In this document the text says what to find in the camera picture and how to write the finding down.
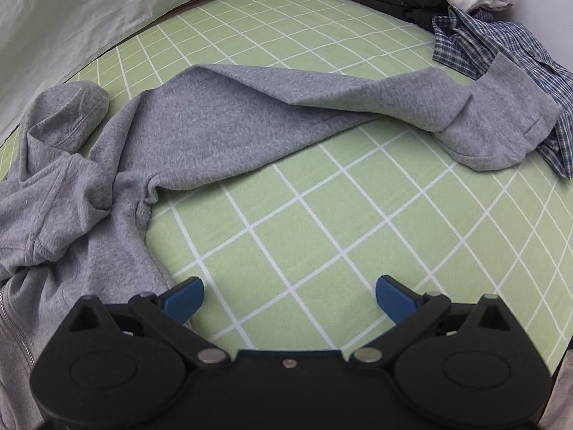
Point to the grey zip hoodie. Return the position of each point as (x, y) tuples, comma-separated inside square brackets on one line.
[(201, 125)]

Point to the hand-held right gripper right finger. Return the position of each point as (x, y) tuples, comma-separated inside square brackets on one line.
[(394, 298)]

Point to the green checked bed sheet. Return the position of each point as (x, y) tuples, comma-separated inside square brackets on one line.
[(335, 224)]

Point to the blue plaid shirt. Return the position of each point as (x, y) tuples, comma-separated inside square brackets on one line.
[(470, 45)]

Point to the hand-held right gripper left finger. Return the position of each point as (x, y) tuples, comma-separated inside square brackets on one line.
[(183, 298)]

